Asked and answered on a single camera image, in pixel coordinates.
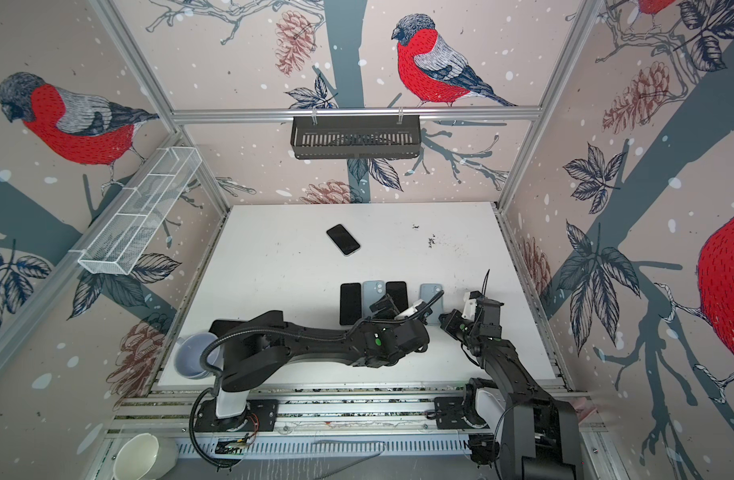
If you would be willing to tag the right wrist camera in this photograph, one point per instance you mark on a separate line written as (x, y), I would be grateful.
(471, 304)

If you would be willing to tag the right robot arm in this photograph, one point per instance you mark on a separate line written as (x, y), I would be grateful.
(535, 436)

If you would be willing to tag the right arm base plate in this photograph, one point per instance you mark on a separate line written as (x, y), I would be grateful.
(456, 413)

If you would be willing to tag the lavender cup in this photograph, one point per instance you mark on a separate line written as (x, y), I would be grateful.
(188, 353)

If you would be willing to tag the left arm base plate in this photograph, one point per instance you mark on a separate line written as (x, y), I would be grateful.
(259, 415)

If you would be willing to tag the white bowl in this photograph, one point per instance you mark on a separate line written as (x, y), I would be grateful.
(145, 456)

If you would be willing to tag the light blue phone case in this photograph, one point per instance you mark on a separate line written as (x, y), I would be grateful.
(372, 292)
(427, 293)

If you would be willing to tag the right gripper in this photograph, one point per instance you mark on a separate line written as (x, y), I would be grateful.
(452, 322)

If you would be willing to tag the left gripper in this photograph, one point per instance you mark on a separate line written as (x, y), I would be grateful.
(389, 305)

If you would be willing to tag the white mesh wall basket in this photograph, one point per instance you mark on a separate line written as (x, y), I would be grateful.
(124, 238)

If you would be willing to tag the black phone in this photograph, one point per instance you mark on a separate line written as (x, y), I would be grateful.
(350, 303)
(397, 290)
(223, 327)
(343, 239)

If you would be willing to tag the black wall basket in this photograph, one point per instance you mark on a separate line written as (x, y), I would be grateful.
(356, 137)

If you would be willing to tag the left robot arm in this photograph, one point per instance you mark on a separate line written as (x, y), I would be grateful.
(247, 353)

